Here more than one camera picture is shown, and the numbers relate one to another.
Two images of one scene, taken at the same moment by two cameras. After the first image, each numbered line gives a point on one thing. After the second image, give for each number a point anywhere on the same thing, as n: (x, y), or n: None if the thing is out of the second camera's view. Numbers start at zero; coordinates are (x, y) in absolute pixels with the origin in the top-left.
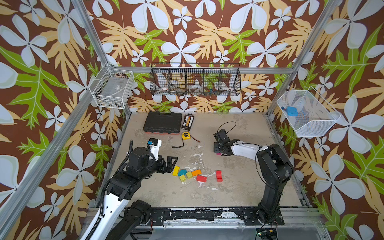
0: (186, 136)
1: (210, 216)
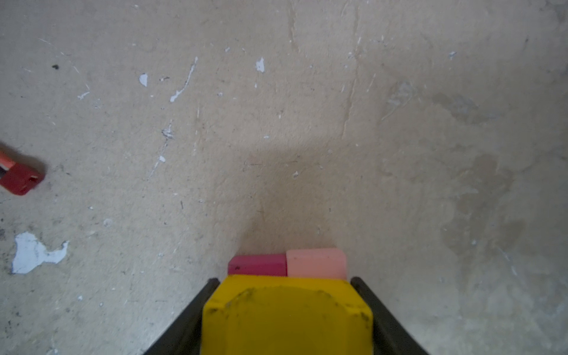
0: (17, 177)
1: None
